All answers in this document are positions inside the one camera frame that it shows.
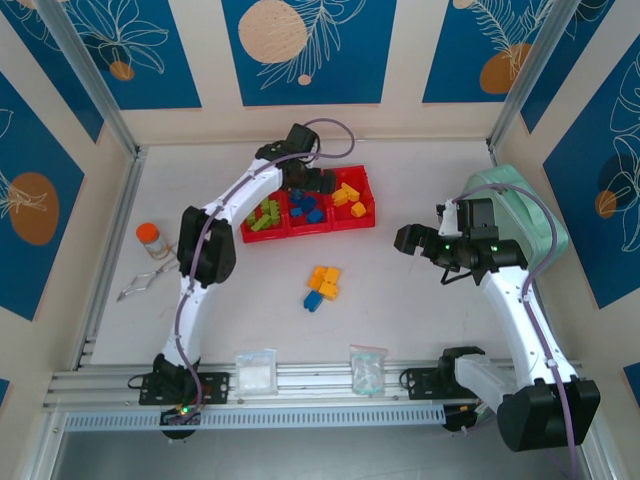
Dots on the green lego brick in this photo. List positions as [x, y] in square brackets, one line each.
[257, 225]
[274, 218]
[275, 204]
[265, 205]

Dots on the blue lego brick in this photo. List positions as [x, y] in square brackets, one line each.
[313, 301]
[296, 211]
[298, 195]
[316, 216]
[310, 202]

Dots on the mint green zip bag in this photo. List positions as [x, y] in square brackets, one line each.
[525, 220]

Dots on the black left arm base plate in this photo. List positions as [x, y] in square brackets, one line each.
[215, 387]

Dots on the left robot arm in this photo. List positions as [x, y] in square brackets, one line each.
[210, 250]

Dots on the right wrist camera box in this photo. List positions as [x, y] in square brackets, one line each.
[448, 220]

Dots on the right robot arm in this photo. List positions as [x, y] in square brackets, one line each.
[515, 310]

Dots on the metal tongs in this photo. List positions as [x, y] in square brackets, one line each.
[145, 282]

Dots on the orange lid clear jar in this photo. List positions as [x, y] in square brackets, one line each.
[150, 240]

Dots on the yellow lego brick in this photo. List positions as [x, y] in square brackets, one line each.
[317, 276]
[359, 209]
[340, 197]
[332, 274]
[328, 288]
[351, 191]

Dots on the aluminium frame post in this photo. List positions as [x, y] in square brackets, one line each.
[90, 75]
[532, 75]

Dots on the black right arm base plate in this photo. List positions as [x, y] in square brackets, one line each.
[420, 384]

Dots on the plastic bag white contents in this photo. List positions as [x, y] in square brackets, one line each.
[256, 375]

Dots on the aluminium rail frame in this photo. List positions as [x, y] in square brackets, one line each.
[310, 375]

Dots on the plastic bag green contents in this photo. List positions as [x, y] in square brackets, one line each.
[368, 372]

